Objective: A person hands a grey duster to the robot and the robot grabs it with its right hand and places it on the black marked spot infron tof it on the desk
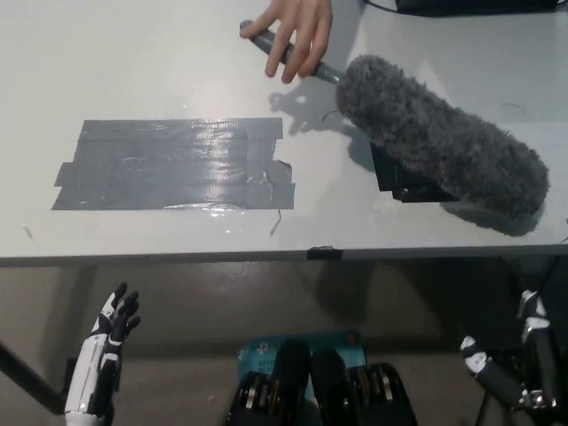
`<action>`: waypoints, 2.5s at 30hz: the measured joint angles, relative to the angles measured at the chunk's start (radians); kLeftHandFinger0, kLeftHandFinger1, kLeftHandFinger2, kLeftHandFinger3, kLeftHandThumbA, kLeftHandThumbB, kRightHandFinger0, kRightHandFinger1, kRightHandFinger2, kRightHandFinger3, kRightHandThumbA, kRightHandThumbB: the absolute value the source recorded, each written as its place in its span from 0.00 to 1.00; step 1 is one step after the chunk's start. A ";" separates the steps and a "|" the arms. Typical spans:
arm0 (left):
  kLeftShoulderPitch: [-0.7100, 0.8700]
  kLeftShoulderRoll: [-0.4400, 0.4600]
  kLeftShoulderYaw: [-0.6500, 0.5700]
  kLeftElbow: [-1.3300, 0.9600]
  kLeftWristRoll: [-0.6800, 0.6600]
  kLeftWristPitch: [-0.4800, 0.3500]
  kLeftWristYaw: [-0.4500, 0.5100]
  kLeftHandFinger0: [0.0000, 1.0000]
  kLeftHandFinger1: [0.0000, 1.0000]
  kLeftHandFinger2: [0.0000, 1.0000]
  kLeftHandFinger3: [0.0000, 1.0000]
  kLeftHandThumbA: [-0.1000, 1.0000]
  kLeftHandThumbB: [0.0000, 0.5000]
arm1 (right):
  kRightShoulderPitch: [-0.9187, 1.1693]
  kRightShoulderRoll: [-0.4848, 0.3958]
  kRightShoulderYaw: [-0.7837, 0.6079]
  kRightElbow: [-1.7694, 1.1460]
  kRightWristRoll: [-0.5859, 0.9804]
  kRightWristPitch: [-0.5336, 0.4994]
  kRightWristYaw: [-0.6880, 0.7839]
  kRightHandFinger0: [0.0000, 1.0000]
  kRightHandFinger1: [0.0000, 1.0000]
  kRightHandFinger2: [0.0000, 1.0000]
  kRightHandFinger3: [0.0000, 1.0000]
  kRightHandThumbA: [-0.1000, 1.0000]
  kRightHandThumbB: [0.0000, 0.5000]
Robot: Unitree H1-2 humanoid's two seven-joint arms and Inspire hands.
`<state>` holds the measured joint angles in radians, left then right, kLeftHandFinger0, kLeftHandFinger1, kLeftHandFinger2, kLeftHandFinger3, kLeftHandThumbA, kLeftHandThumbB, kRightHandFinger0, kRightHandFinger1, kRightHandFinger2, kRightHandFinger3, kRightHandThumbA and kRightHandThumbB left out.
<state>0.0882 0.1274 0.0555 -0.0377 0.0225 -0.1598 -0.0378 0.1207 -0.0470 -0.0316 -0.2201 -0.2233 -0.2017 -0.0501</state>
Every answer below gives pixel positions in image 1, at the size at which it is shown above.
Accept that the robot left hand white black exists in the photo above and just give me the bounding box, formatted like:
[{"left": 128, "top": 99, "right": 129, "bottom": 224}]
[{"left": 64, "top": 281, "right": 143, "bottom": 419}]

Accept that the black device on desk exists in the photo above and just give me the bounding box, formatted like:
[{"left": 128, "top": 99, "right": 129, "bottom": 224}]
[{"left": 394, "top": 0, "right": 568, "bottom": 19}]

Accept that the small black tape piece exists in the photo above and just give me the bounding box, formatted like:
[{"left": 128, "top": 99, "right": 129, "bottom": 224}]
[{"left": 306, "top": 244, "right": 344, "bottom": 261}]

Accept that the grey fluffy duster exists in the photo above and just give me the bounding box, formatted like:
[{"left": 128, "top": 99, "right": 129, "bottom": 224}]
[{"left": 239, "top": 20, "right": 552, "bottom": 233}]

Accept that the grey duct tape patch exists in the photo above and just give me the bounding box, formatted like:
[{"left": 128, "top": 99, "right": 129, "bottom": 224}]
[{"left": 50, "top": 116, "right": 296, "bottom": 212}]

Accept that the person's bare hand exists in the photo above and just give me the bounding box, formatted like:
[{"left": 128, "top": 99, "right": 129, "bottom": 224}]
[{"left": 239, "top": 0, "right": 335, "bottom": 85}]

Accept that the black table leg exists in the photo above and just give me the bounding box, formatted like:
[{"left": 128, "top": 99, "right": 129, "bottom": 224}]
[{"left": 0, "top": 340, "right": 67, "bottom": 414}]

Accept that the robot right hand white black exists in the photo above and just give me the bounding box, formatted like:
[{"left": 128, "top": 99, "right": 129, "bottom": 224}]
[{"left": 458, "top": 289, "right": 559, "bottom": 413}]

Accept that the black tape marked spot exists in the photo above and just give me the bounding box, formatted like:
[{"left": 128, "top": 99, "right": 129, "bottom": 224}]
[{"left": 369, "top": 141, "right": 462, "bottom": 206}]

